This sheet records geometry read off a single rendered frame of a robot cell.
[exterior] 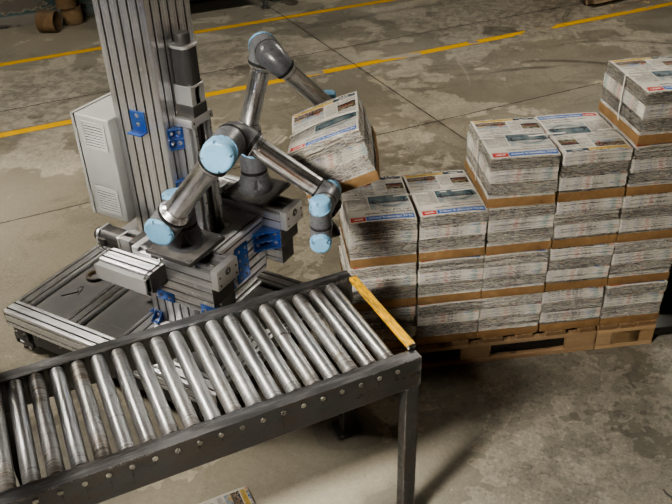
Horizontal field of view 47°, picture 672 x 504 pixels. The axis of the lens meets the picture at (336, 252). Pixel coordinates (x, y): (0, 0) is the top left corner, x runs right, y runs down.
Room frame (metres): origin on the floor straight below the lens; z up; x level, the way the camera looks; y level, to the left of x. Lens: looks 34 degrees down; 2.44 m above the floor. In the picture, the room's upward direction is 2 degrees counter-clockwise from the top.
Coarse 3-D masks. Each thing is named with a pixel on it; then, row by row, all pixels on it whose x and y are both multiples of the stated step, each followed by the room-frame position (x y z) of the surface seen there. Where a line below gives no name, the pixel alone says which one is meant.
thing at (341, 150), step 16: (320, 128) 2.71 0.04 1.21; (336, 128) 2.63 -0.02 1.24; (352, 128) 2.57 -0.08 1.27; (304, 144) 2.59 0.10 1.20; (320, 144) 2.56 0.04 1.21; (336, 144) 2.55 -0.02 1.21; (352, 144) 2.56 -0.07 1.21; (368, 144) 2.64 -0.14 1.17; (304, 160) 2.56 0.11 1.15; (320, 160) 2.56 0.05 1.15; (336, 160) 2.56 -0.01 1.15; (352, 160) 2.56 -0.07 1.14; (368, 160) 2.55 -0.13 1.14; (320, 176) 2.56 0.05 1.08; (336, 176) 2.56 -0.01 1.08; (352, 176) 2.55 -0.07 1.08
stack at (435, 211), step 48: (384, 192) 2.87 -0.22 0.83; (432, 192) 2.86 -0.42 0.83; (384, 240) 2.64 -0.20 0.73; (432, 240) 2.67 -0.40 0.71; (480, 240) 2.69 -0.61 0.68; (528, 240) 2.72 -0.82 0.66; (384, 288) 2.64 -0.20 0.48; (432, 288) 2.67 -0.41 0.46; (480, 288) 2.70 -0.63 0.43; (384, 336) 2.65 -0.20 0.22; (528, 336) 2.72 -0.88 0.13; (576, 336) 2.74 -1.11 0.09
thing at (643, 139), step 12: (600, 108) 3.10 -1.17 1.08; (612, 120) 2.98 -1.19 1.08; (624, 132) 2.87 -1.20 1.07; (636, 144) 2.76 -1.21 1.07; (648, 144) 2.76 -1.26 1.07; (636, 192) 2.76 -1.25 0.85; (648, 192) 2.76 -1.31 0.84; (660, 192) 2.77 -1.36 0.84; (624, 240) 2.75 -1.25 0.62; (636, 240) 2.76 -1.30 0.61; (624, 276) 2.76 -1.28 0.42; (636, 276) 2.77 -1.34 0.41; (648, 276) 2.77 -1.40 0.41; (660, 276) 2.78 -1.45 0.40; (600, 324) 2.75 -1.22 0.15
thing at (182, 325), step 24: (288, 288) 2.24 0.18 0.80; (312, 288) 2.23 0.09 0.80; (216, 312) 2.11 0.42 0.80; (240, 312) 2.12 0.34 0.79; (144, 336) 1.99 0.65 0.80; (48, 360) 1.89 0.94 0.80; (72, 360) 1.88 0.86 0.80; (0, 384) 1.79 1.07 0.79; (24, 384) 1.82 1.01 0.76; (48, 384) 1.84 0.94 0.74; (72, 384) 1.87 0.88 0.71
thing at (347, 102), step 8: (344, 96) 2.89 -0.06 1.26; (352, 96) 2.86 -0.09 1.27; (320, 104) 2.90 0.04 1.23; (328, 104) 2.87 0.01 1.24; (336, 104) 2.85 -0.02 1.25; (344, 104) 2.83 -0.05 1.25; (352, 104) 2.80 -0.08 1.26; (360, 104) 2.85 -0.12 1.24; (304, 112) 2.89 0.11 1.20; (312, 112) 2.86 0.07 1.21; (320, 112) 2.84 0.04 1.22; (328, 112) 2.81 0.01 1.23; (336, 112) 2.79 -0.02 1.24; (344, 112) 2.76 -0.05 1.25; (296, 120) 2.85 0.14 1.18; (304, 120) 2.82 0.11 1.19; (312, 120) 2.80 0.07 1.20; (320, 120) 2.78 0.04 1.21; (368, 120) 2.91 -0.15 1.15; (296, 128) 2.79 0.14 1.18; (368, 128) 2.82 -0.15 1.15
